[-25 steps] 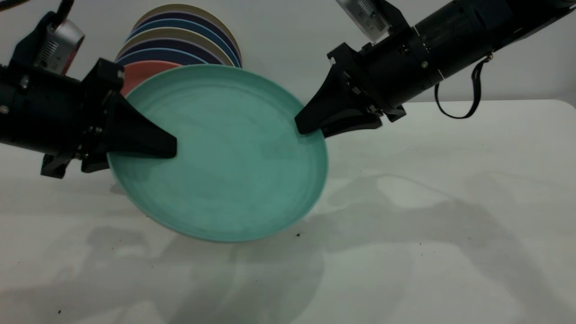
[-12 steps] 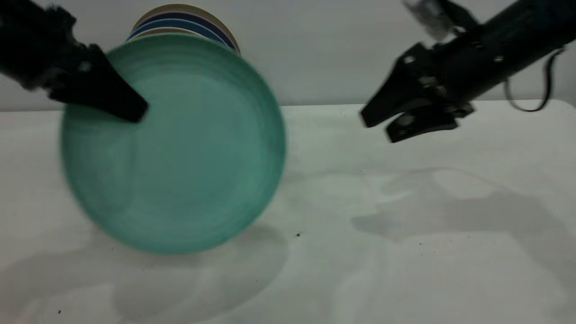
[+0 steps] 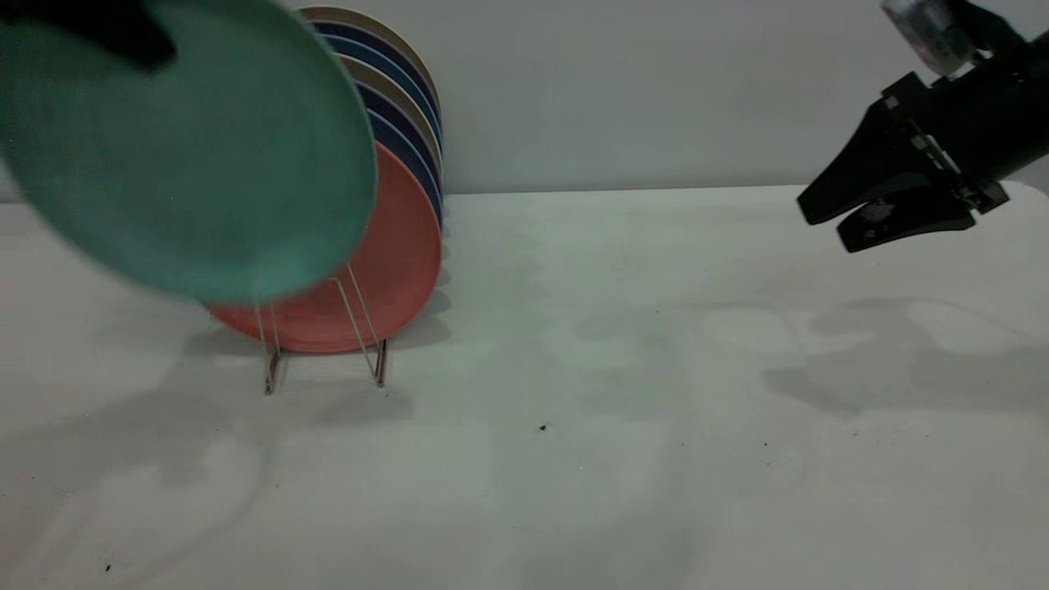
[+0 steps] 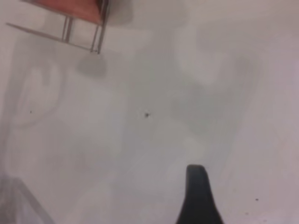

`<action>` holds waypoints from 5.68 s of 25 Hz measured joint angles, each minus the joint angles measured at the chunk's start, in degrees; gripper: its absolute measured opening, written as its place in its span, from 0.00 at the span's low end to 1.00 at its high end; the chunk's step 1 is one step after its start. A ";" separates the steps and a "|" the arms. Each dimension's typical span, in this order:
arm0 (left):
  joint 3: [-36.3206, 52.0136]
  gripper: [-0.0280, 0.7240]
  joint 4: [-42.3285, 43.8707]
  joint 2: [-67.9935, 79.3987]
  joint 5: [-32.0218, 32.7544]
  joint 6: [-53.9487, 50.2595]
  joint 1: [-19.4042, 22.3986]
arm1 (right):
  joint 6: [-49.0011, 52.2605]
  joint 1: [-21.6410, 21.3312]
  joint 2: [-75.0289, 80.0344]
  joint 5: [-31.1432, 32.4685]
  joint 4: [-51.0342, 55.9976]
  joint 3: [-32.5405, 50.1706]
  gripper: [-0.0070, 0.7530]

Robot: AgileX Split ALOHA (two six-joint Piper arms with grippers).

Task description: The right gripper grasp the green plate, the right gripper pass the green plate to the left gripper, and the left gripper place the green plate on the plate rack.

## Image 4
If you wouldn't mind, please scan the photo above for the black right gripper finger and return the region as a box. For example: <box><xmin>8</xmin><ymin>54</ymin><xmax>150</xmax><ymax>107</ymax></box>
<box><xmin>175</xmin><ymin>164</ymin><xmax>225</xmax><ymax>224</ymax></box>

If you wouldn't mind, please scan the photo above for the pink round plate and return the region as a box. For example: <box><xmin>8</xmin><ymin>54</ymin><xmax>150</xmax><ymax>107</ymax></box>
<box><xmin>35</xmin><ymin>0</ymin><xmax>105</xmax><ymax>25</ymax></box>

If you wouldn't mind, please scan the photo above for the metal wire plate rack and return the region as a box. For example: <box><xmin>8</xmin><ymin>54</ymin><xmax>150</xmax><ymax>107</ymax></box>
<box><xmin>6</xmin><ymin>0</ymin><xmax>111</xmax><ymax>56</ymax></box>

